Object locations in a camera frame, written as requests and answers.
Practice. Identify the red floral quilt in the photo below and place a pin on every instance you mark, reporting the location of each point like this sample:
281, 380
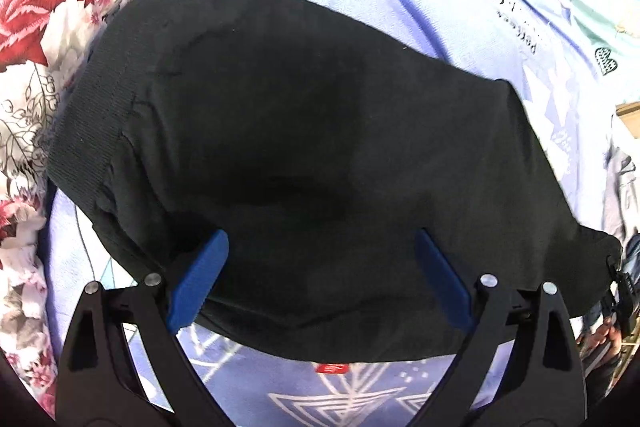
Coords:
35, 7

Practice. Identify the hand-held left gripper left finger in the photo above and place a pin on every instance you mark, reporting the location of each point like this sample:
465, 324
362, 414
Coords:
197, 279

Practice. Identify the wooden bed frame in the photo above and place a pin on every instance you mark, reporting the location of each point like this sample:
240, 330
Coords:
630, 112

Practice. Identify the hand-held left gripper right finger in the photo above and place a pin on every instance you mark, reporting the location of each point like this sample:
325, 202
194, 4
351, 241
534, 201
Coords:
442, 279

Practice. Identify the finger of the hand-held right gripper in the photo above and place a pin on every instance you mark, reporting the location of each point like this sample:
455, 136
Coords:
622, 279

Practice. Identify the person's right hand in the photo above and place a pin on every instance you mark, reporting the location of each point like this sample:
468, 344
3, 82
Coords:
600, 338

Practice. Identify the grey garment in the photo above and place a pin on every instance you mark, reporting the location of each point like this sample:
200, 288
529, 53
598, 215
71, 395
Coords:
622, 197

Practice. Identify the black pants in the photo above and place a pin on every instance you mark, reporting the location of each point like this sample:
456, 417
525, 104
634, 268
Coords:
310, 157

